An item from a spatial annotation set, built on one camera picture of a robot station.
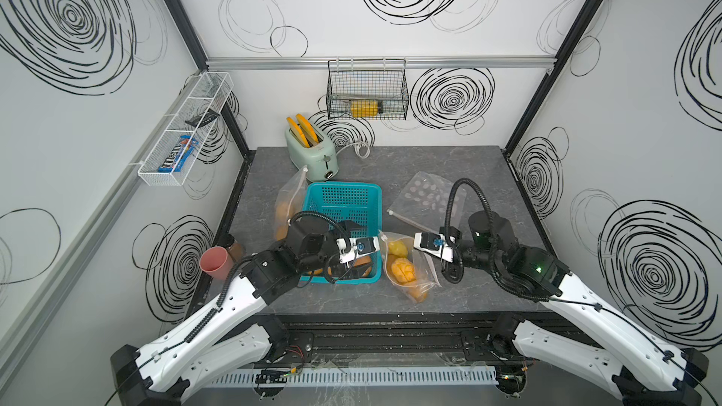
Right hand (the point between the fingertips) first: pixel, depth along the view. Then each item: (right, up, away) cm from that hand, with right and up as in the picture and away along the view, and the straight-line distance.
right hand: (420, 242), depth 66 cm
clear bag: (+2, -10, +2) cm, 10 cm away
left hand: (-13, 0, +2) cm, 14 cm away
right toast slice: (-34, +33, +35) cm, 59 cm away
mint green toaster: (-29, +22, +33) cm, 49 cm away
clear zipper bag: (-38, +8, +25) cm, 46 cm away
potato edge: (-3, -8, +5) cm, 10 cm away
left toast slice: (-37, +32, +32) cm, 58 cm away
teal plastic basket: (-15, +6, +36) cm, 39 cm away
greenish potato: (-4, -5, +13) cm, 14 cm away
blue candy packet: (-61, +20, +4) cm, 64 cm away
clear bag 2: (+10, +7, +38) cm, 40 cm away
